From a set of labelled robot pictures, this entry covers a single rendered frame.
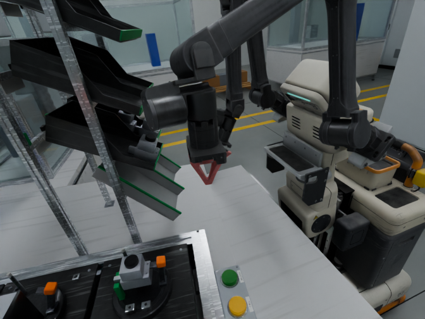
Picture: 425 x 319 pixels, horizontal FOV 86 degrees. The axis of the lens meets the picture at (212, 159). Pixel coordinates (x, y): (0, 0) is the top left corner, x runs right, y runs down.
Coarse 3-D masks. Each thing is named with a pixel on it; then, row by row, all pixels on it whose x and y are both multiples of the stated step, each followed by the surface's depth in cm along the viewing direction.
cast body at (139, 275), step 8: (128, 256) 51; (136, 256) 51; (128, 264) 49; (136, 264) 50; (144, 264) 53; (120, 272) 49; (128, 272) 49; (136, 272) 49; (144, 272) 52; (120, 280) 50; (128, 280) 50; (136, 280) 50; (144, 280) 51; (128, 288) 51
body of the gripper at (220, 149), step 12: (204, 120) 41; (216, 120) 42; (192, 132) 42; (204, 132) 41; (216, 132) 43; (192, 144) 43; (204, 144) 42; (216, 144) 44; (192, 156) 41; (204, 156) 41; (216, 156) 41
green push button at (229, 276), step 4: (224, 272) 59; (228, 272) 59; (232, 272) 59; (224, 276) 58; (228, 276) 58; (232, 276) 58; (236, 276) 58; (224, 280) 57; (228, 280) 57; (232, 280) 57; (236, 280) 57; (228, 284) 56; (232, 284) 56
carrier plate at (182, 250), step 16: (144, 256) 65; (176, 256) 64; (112, 272) 62; (176, 272) 60; (112, 288) 58; (176, 288) 57; (192, 288) 56; (96, 304) 55; (112, 304) 55; (176, 304) 53; (192, 304) 53
